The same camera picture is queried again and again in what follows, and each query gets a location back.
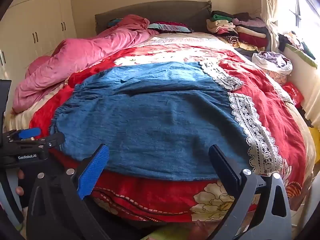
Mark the clutter on green-edged sill mat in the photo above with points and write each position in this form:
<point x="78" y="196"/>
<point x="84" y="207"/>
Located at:
<point x="297" y="45"/>

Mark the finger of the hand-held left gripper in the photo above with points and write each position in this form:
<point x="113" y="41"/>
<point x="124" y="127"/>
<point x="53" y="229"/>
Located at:
<point x="30" y="132"/>
<point x="53" y="140"/>

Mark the person's left hand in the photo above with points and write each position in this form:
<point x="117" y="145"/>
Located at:
<point x="20" y="191"/>

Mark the teal and maroon pillow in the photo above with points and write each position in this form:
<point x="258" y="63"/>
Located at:
<point x="170" y="27"/>

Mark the white bag of clothes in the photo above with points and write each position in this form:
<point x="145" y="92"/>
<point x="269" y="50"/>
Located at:
<point x="273" y="61"/>

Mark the stack of folded clothes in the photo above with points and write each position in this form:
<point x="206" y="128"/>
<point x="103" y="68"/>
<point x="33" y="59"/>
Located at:
<point x="240" y="30"/>

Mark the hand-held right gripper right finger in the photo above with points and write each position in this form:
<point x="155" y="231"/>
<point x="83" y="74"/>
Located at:
<point x="223" y="163"/>

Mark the dark grey headboard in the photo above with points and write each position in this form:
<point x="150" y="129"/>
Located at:
<point x="160" y="13"/>

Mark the red floral bedspread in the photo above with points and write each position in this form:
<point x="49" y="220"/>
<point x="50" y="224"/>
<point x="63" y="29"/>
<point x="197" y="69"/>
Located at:
<point x="265" y="105"/>

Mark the floral basket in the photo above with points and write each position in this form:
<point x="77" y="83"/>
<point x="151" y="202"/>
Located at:
<point x="277" y="76"/>

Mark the blue pants with lace trim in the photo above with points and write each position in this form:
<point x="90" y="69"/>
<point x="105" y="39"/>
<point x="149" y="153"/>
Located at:
<point x="150" y="120"/>

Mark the white curtain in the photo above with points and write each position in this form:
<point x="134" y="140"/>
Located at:
<point x="268" y="5"/>

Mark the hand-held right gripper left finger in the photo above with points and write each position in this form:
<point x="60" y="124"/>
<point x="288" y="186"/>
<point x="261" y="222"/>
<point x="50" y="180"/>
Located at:
<point x="93" y="171"/>

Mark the pink duvet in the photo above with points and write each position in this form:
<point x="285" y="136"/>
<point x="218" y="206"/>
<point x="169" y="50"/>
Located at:
<point x="82" y="52"/>

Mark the red packet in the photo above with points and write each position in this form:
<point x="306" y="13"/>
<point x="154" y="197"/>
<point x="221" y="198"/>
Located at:
<point x="295" y="92"/>

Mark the cream wardrobe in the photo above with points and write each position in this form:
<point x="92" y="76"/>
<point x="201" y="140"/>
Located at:
<point x="35" y="32"/>

